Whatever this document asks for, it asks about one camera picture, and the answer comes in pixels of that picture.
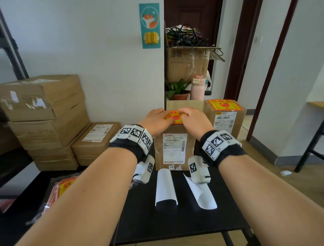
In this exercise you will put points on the person's left hand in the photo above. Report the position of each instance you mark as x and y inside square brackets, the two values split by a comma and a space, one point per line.
[157, 120]

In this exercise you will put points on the person's right hand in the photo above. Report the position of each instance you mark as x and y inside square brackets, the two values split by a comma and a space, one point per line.
[197, 121]

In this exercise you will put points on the single red yellow sticker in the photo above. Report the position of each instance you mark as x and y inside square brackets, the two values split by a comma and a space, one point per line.
[225, 104]
[177, 119]

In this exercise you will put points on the small cardboard parcel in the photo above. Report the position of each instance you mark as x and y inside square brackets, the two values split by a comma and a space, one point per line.
[240, 119]

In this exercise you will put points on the white sticker backing paper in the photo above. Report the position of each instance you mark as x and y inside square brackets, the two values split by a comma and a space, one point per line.
[165, 187]
[205, 200]

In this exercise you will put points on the stack of red yellow stickers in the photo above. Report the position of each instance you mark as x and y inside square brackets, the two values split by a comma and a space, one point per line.
[63, 187]

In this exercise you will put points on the stack of cardboard boxes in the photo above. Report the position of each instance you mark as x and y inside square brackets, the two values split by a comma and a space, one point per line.
[38, 134]

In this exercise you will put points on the clear plastic bag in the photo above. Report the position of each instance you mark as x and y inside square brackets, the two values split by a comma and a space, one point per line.
[45, 210]

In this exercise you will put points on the person's right forearm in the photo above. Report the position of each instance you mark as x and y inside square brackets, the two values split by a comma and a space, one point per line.
[265, 197]

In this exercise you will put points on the person's left forearm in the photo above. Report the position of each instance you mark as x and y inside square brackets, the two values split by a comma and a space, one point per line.
[76, 202]

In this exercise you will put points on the light wood cabinet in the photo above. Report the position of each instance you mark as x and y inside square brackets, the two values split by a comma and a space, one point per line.
[187, 105]

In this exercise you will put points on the black wristband white markers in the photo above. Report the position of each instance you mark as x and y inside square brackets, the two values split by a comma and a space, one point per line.
[134, 134]
[217, 143]

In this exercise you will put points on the pink water bottle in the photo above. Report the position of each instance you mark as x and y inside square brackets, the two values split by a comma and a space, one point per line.
[197, 91]

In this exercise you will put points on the potted green plant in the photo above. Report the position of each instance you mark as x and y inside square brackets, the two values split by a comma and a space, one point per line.
[177, 88]

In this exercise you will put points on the small white floor object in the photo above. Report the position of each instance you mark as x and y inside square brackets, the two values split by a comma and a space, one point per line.
[286, 173]

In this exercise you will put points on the wood-top desk black legs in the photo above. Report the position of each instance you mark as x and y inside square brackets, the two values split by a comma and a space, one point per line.
[317, 104]

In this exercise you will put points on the black metal shelf rack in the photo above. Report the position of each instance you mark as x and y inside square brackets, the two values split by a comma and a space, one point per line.
[21, 68]

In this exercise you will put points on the yellow wall holder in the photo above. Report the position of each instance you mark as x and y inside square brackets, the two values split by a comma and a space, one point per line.
[151, 37]

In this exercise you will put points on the thick dark brown door frame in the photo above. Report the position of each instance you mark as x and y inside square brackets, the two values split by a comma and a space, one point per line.
[243, 50]

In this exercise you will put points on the thin dark brown door frame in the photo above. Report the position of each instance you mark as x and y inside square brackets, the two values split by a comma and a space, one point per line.
[272, 71]

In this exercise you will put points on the teal wall poster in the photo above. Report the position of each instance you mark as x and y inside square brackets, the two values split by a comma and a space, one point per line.
[149, 6]

